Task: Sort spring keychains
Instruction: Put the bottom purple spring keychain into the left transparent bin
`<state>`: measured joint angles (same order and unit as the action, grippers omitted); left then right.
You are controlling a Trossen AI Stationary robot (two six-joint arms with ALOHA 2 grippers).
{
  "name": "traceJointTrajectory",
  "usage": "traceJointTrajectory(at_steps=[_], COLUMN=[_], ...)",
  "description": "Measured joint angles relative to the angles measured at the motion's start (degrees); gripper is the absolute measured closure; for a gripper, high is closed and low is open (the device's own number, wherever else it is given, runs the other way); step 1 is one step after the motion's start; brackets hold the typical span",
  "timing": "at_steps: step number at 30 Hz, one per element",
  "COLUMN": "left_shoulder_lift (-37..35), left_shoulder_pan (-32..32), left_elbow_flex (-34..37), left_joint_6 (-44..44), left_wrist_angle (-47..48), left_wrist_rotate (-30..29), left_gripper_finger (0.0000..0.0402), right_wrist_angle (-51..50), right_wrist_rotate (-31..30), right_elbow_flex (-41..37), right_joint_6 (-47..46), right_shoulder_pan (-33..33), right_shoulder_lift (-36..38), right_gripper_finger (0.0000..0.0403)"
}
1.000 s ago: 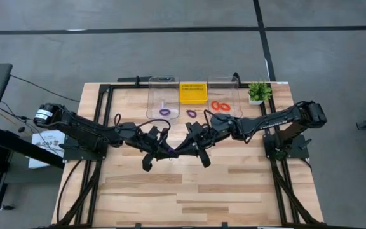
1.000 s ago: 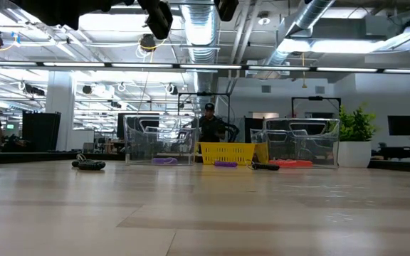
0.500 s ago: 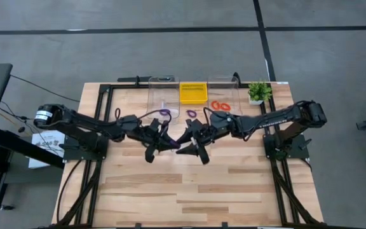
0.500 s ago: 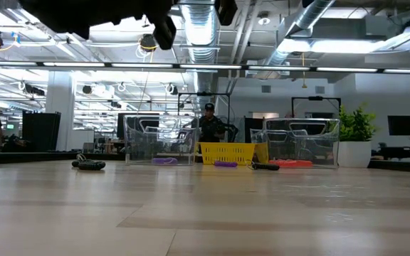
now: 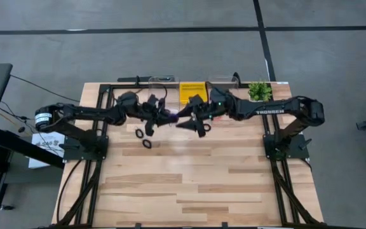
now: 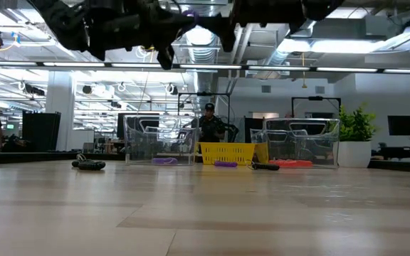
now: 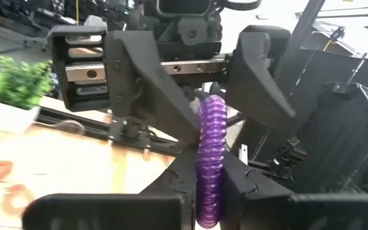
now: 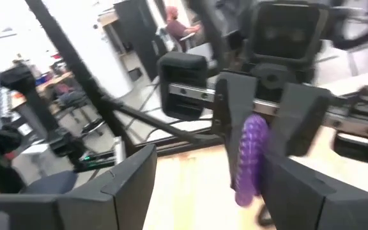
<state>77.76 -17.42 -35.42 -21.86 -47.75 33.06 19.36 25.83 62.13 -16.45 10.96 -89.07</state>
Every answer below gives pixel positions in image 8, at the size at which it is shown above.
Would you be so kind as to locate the black background robot arm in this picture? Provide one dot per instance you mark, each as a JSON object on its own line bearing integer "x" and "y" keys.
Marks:
{"x": 18, "y": 78}

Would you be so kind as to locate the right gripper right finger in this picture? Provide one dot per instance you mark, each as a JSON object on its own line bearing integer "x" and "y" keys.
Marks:
{"x": 292, "y": 198}

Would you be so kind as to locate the grey office chair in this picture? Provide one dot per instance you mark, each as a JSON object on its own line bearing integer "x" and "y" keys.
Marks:
{"x": 72, "y": 99}

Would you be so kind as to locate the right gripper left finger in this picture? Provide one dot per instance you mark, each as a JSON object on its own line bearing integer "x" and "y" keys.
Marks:
{"x": 120, "y": 198}

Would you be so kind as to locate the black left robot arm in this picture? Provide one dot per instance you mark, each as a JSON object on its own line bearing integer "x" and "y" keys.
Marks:
{"x": 212, "y": 25}

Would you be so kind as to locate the black equipment with green lights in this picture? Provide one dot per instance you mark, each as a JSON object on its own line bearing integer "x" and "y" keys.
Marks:
{"x": 65, "y": 143}

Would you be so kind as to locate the wooden desk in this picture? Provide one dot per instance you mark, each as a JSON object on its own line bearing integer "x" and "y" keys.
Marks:
{"x": 51, "y": 80}

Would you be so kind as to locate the black cabinet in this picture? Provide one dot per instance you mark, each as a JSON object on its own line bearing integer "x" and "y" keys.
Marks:
{"x": 139, "y": 32}

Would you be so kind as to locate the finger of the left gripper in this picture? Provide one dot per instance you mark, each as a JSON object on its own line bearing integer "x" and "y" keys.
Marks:
{"x": 299, "y": 121}
{"x": 235, "y": 105}

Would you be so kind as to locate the blue-grey chair seat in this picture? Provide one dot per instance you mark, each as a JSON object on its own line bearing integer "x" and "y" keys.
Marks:
{"x": 50, "y": 183}

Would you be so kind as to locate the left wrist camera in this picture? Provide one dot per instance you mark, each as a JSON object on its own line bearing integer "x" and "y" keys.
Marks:
{"x": 286, "y": 32}

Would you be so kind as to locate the black aluminium frame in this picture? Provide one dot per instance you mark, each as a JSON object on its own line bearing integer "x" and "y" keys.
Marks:
{"x": 75, "y": 64}

